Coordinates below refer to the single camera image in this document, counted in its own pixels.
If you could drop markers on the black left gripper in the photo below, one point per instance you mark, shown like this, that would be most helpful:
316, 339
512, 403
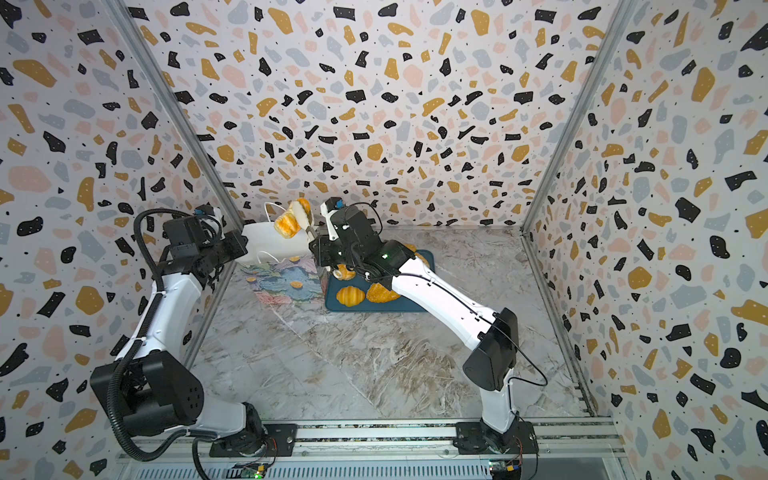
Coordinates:
236, 240

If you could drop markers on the large sesame oval loaf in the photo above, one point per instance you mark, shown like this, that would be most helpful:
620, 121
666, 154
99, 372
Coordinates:
378, 294

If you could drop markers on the floral paper bag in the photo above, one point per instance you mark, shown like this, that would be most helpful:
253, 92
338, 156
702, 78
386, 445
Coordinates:
280, 271

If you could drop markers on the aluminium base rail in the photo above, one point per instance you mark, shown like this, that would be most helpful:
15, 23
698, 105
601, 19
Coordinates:
542, 448

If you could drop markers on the braided twisted bread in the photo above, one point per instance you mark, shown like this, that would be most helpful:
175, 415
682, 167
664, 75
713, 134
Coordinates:
286, 224

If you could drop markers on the knotted flower bread roll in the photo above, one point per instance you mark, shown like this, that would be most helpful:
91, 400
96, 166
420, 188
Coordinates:
343, 273

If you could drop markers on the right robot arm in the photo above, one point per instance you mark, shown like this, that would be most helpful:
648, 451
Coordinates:
491, 336

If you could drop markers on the teal plastic tray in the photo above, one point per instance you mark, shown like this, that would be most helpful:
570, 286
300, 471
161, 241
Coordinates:
401, 305

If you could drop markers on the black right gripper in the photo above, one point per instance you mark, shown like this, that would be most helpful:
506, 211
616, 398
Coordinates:
324, 250

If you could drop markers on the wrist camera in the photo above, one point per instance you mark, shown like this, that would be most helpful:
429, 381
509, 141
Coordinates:
329, 207
209, 213

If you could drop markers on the striped croissant bread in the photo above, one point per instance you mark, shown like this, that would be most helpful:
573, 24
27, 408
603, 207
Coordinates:
350, 296

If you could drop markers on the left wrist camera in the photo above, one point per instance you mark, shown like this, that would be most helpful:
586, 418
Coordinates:
209, 213

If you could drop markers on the ridged long bread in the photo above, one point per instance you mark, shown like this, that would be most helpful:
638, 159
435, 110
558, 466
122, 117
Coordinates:
423, 259

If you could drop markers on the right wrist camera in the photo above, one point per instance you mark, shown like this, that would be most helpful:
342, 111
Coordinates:
329, 207

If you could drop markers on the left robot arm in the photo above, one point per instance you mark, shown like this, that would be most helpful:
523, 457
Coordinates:
150, 397

